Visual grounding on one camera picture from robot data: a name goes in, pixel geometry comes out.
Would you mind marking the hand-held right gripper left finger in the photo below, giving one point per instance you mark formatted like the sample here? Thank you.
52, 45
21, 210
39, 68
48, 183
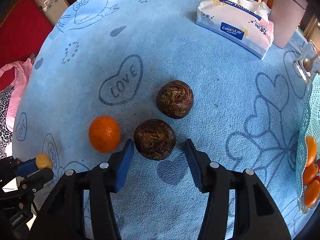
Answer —
123, 166

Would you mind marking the white tissue pack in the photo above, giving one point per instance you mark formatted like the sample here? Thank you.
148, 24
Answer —
235, 27

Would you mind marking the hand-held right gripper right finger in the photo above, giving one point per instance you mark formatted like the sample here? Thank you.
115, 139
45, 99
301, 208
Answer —
195, 167

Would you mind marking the pink cloth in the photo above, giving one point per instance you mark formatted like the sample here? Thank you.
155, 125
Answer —
17, 80

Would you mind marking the clear glass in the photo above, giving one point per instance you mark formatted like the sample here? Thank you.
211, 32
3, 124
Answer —
301, 67

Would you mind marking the orange tangerine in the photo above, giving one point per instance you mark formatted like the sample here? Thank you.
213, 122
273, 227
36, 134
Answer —
311, 151
312, 193
104, 134
310, 173

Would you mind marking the dark brown water chestnut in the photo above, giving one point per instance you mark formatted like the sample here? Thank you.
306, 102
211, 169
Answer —
175, 99
154, 139

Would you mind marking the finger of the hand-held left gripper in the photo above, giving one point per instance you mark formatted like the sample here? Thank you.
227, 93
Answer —
37, 178
26, 168

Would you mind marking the blue printed blanket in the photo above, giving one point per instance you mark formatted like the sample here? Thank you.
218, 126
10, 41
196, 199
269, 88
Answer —
200, 92

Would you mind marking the light blue plastic basket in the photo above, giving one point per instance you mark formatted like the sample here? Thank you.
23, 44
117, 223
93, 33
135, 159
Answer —
305, 120

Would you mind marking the metal spoon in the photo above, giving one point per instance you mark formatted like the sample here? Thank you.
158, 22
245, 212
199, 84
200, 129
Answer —
308, 63

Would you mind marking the tan longan fruit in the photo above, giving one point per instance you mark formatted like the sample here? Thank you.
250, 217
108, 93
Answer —
45, 160

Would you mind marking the leopard print cloth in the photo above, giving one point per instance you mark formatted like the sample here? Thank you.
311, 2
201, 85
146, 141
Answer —
5, 115

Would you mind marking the pink plastic container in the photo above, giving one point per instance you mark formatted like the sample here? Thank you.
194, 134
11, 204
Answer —
287, 17

